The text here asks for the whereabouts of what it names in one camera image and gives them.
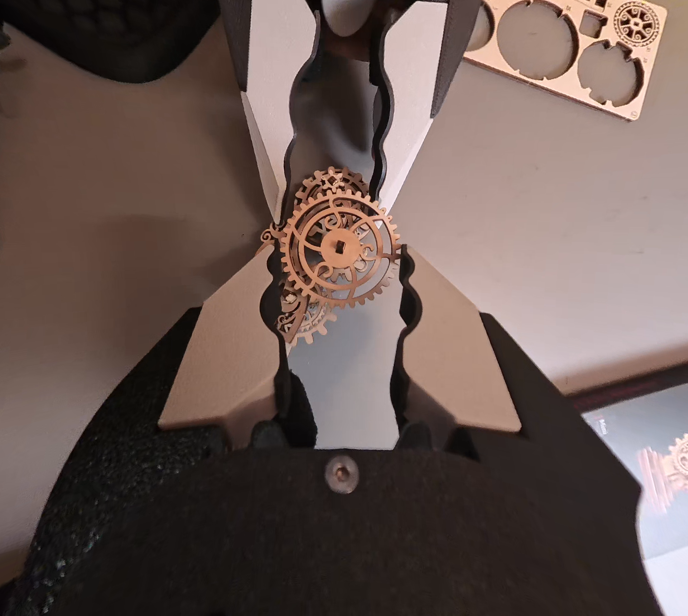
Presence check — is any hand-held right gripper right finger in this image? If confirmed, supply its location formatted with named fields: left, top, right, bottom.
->
left=394, top=245, right=523, bottom=450

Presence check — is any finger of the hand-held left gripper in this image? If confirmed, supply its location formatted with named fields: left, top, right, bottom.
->
left=370, top=0, right=458, bottom=210
left=241, top=0, right=323, bottom=227

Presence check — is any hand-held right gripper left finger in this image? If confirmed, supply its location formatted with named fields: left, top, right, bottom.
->
left=158, top=244, right=293, bottom=449

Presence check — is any wooden gear clock assembly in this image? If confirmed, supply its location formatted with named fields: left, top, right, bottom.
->
left=261, top=167, right=403, bottom=345

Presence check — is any grey desk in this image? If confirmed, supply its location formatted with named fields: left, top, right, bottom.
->
left=0, top=0, right=688, bottom=616

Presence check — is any person's left hand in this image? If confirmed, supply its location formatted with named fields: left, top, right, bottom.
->
left=321, top=31, right=386, bottom=63

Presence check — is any large punched wooden part sheet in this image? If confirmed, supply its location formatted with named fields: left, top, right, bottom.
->
left=463, top=0, right=668, bottom=122

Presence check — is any black puzzle box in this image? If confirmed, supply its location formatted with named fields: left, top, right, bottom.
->
left=570, top=366, right=688, bottom=560

